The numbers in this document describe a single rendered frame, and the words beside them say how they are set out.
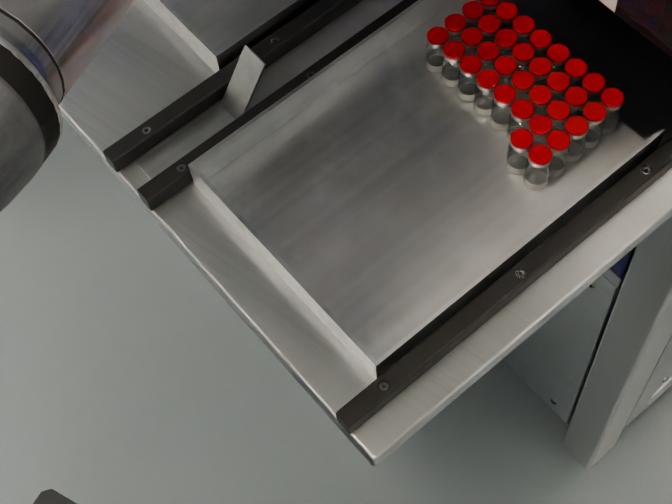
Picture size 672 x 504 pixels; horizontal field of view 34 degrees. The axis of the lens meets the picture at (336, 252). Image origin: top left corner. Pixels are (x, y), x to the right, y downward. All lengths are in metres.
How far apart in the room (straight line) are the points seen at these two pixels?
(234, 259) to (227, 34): 0.25
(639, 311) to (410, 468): 0.63
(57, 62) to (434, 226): 0.53
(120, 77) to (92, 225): 0.98
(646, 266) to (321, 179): 0.40
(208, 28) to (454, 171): 0.30
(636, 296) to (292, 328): 0.48
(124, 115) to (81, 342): 0.94
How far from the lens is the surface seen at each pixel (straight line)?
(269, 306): 0.98
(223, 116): 1.08
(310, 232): 1.01
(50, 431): 1.95
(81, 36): 0.57
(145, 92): 1.12
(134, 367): 1.95
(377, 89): 1.09
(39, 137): 0.53
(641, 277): 1.27
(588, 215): 1.00
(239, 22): 1.15
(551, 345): 1.60
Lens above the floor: 1.76
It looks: 62 degrees down
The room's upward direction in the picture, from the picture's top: 8 degrees counter-clockwise
